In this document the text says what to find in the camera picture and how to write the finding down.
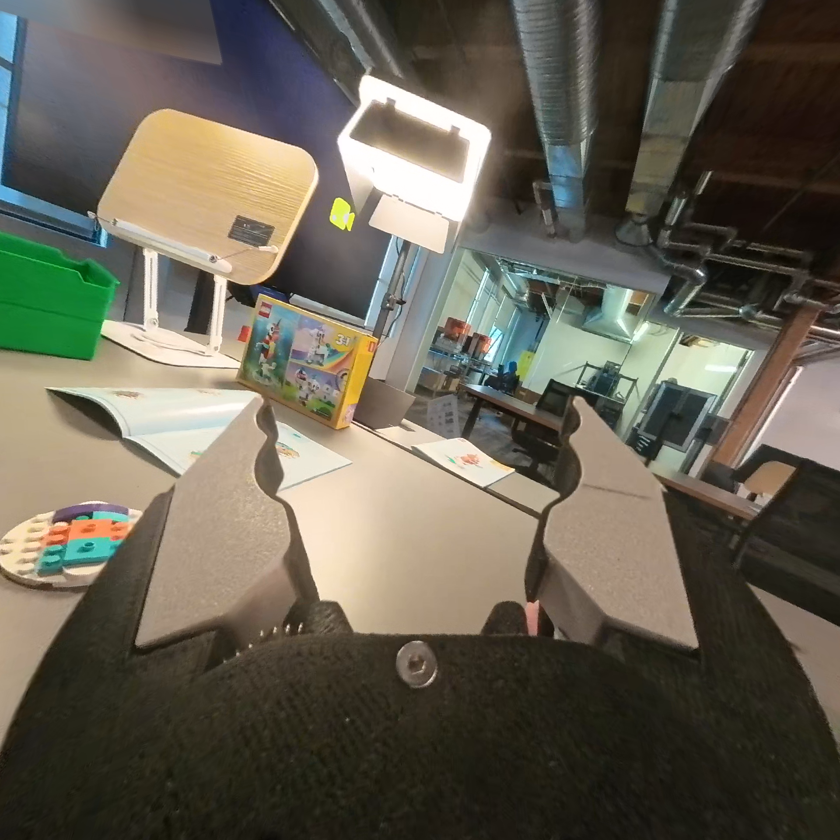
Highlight large dark display screen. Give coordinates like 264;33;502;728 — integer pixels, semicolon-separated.
0;0;411;332

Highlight open light blue instruction booklet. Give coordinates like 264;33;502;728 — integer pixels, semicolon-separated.
46;386;353;493

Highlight wooden book stand white legs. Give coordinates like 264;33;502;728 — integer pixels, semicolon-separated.
87;108;320;368

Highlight wooden-back chair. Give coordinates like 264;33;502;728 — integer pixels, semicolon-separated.
742;459;800;503

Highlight green plastic bin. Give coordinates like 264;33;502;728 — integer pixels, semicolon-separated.
0;230;121;363

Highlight round white lego plate build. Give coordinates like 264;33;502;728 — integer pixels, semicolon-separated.
0;502;143;592

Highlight brown side table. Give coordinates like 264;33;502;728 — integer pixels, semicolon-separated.
656;472;762;522

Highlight wide spiral metal air duct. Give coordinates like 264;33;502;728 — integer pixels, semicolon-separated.
623;0;765;217
511;0;599;221

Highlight studio light panel on stand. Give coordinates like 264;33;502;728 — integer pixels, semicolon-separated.
336;74;493;395

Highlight cluster of grey metal pipes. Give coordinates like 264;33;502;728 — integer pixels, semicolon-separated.
617;171;840;316

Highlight small closed instruction booklet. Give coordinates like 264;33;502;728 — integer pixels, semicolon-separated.
411;436;517;490

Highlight narrow spiral metal air duct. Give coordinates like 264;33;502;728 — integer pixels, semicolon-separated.
308;0;411;80

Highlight yellow lego set box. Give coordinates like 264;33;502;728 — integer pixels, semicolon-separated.
236;293;379;431

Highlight black cabinet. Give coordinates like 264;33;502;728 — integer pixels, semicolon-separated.
626;379;718;463

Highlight metal range hood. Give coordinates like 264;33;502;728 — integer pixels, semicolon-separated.
581;287;651;343

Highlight dark background table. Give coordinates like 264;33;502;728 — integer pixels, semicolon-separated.
459;382;568;437

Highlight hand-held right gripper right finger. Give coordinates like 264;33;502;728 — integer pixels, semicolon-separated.
524;395;700;651

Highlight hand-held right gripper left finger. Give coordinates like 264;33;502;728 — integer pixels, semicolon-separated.
134;395;321;649

